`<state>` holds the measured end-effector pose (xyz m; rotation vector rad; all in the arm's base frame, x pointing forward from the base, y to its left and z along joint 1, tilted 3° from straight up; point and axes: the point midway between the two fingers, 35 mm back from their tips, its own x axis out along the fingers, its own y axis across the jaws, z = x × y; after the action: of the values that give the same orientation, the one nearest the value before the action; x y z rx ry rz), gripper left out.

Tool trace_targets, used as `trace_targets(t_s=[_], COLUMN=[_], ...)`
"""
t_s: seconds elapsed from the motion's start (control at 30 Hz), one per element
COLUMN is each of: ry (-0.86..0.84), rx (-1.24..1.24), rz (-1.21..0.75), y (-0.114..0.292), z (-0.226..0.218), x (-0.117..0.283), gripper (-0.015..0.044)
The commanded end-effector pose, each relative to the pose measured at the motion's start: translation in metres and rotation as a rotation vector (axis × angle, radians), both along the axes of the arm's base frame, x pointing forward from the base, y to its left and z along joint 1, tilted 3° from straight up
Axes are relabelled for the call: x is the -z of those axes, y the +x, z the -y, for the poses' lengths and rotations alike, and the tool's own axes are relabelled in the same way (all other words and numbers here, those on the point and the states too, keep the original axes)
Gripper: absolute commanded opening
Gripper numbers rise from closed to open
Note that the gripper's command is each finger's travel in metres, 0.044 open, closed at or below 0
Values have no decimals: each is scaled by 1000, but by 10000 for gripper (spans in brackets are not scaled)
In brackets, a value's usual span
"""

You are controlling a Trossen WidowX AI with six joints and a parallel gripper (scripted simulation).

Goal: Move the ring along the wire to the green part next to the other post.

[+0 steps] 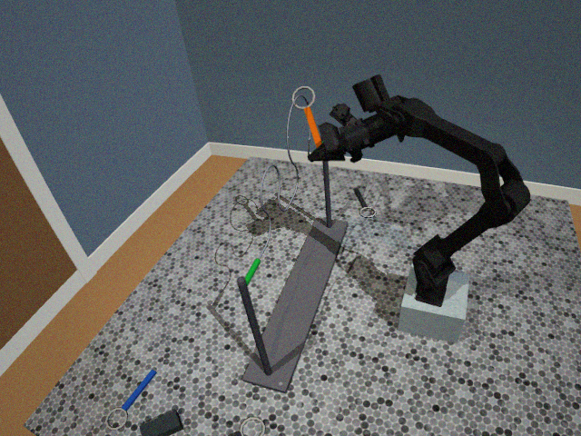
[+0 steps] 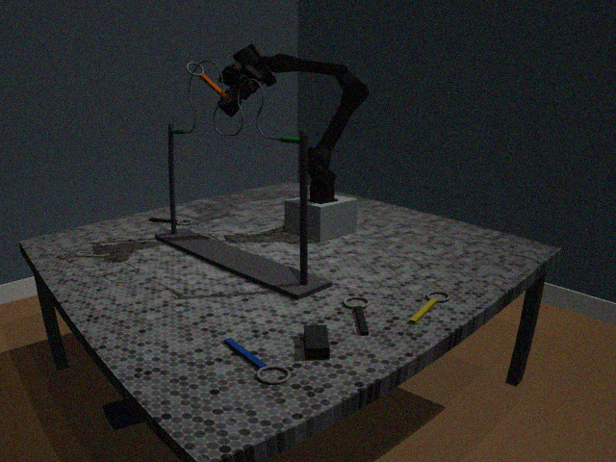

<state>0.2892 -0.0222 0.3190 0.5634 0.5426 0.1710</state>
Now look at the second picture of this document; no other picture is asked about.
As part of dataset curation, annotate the orange handle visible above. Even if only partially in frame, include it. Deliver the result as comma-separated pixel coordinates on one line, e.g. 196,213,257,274
186,62,226,98

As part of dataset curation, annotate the dark grey ring with blue handle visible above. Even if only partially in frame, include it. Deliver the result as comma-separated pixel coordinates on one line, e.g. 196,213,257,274
224,338,291,385

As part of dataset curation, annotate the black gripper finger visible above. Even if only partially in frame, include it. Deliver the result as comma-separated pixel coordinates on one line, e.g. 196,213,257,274
220,79,249,106
219,89,243,108

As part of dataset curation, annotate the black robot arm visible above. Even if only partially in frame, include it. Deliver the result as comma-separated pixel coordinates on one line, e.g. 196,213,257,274
221,43,369,204

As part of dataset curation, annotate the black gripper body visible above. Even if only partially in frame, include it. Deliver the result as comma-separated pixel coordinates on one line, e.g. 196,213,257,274
219,64,263,117

